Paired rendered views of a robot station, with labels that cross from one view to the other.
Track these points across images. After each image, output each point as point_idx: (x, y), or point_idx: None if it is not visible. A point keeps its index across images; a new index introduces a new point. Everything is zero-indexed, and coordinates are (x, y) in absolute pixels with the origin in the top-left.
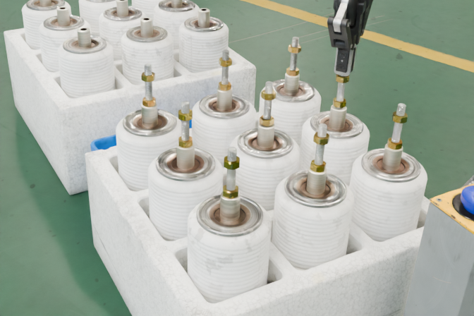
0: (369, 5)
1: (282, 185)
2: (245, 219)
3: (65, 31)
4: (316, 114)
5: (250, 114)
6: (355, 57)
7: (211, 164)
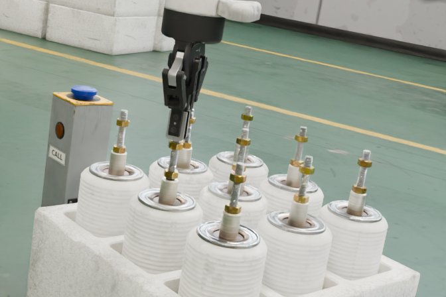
0: (168, 64)
1: (208, 170)
2: (227, 157)
3: None
4: (190, 206)
5: (263, 217)
6: (168, 122)
7: (271, 180)
